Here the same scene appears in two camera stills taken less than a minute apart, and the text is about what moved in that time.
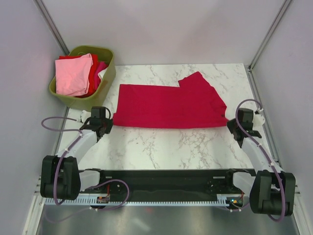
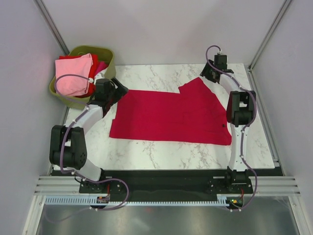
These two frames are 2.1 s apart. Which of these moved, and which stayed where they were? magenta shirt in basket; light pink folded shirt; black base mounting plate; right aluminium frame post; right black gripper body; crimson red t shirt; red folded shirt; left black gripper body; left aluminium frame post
Moved: left black gripper body; crimson red t shirt; right black gripper body
Stayed: magenta shirt in basket; red folded shirt; black base mounting plate; light pink folded shirt; left aluminium frame post; right aluminium frame post
